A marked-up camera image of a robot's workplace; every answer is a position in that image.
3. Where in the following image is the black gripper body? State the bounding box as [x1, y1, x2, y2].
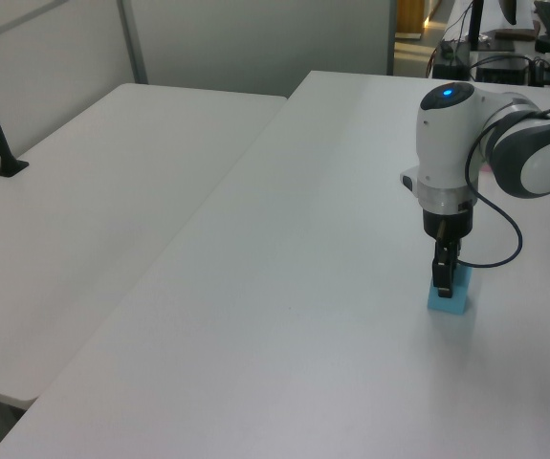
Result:
[421, 206, 475, 241]

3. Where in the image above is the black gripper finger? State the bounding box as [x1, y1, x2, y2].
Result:
[430, 237, 453, 299]
[449, 237, 463, 278]

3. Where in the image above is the blue foam cube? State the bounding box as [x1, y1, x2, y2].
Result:
[425, 264, 474, 317]

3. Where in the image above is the black box with green part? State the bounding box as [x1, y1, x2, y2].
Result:
[433, 39, 470, 80]

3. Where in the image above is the black electronics box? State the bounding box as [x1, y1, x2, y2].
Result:
[474, 55, 530, 85]

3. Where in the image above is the black monitor stand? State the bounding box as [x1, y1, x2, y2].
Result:
[467, 0, 517, 52]

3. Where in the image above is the wooden cabinet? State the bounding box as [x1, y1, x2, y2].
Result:
[395, 0, 423, 40]

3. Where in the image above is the white side table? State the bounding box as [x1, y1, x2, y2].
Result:
[0, 82, 289, 459]

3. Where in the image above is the dark gripper cable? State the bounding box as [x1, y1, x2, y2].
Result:
[456, 94, 550, 270]

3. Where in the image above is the grey partition post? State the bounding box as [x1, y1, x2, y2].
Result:
[116, 0, 149, 86]

